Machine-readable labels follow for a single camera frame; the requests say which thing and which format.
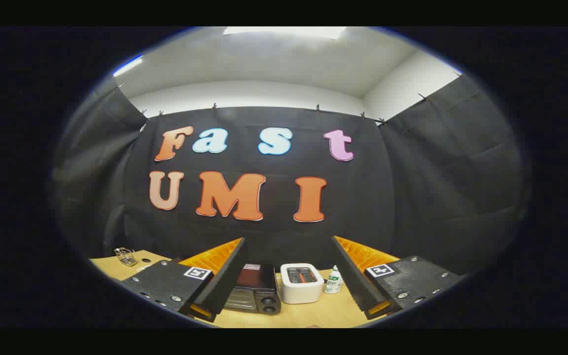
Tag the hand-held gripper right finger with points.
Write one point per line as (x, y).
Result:
(353, 281)

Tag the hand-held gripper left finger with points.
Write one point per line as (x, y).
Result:
(225, 281)

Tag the black toaster oven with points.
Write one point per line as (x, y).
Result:
(254, 286)

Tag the white bottle green label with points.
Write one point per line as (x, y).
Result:
(333, 283)

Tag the white boxy appliance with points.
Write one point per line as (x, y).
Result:
(301, 291)

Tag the ceiling light panel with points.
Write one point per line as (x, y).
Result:
(284, 32)

